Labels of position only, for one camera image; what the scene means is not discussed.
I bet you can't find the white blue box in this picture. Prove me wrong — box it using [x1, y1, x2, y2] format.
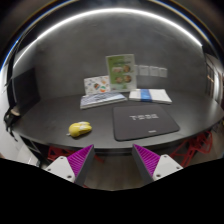
[129, 89, 172, 104]

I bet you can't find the black bag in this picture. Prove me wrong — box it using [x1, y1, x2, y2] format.
[3, 106, 21, 141]

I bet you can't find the white wall socket panel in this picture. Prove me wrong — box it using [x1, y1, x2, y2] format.
[135, 65, 168, 78]

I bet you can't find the small standing picture card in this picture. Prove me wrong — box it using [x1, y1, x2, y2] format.
[84, 76, 110, 95]

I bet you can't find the yellow computer mouse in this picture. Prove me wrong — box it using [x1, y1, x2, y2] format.
[68, 121, 92, 137]

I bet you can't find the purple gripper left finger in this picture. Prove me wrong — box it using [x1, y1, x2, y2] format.
[46, 145, 95, 186]

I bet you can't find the tall standing menu card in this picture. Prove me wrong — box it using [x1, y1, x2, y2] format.
[106, 54, 137, 92]

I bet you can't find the red table frame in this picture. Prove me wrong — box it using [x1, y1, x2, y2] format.
[47, 131, 213, 167]

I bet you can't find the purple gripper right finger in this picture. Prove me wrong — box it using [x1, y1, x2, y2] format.
[132, 144, 182, 184]

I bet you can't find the black monitor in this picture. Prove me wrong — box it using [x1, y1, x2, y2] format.
[13, 69, 40, 115]

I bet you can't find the black mouse pad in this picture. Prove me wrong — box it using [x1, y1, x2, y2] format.
[113, 105, 180, 141]

